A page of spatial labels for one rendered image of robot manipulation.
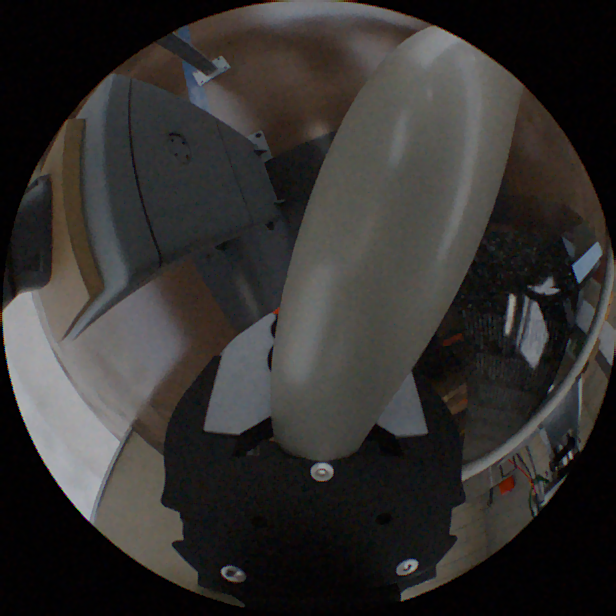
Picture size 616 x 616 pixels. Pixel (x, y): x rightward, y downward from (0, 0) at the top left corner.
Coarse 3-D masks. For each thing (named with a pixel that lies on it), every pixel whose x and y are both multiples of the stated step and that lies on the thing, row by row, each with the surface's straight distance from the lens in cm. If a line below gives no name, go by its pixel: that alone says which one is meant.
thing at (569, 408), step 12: (576, 384) 48; (564, 396) 54; (576, 396) 54; (564, 408) 60; (576, 408) 60; (552, 420) 58; (564, 420) 67; (576, 420) 68; (540, 432) 46; (552, 432) 65; (564, 432) 78; (576, 432) 78; (552, 444) 76; (576, 444) 98; (552, 456) 73; (552, 468) 108
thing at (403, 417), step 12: (408, 384) 9; (396, 396) 9; (408, 396) 9; (396, 408) 8; (408, 408) 8; (420, 408) 9; (384, 420) 8; (396, 420) 8; (408, 420) 8; (420, 420) 8; (372, 432) 8; (384, 432) 8; (396, 432) 8; (408, 432) 8; (420, 432) 8; (384, 444) 8
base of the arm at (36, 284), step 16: (48, 176) 41; (32, 192) 39; (48, 192) 38; (32, 208) 37; (48, 208) 36; (16, 224) 37; (32, 224) 36; (48, 224) 36; (16, 240) 36; (32, 240) 36; (48, 240) 36; (16, 256) 36; (32, 256) 37; (48, 256) 37; (16, 272) 37; (32, 272) 38; (48, 272) 39; (16, 288) 39; (32, 288) 41
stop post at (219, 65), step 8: (160, 40) 120; (168, 40) 122; (176, 40) 123; (184, 40) 127; (168, 48) 124; (176, 48) 126; (184, 48) 128; (192, 48) 130; (184, 56) 131; (192, 56) 133; (200, 56) 135; (192, 64) 137; (200, 64) 140; (208, 64) 142; (216, 64) 153; (224, 64) 149; (200, 72) 155; (208, 72) 147; (216, 72) 146; (200, 80) 149; (208, 80) 145
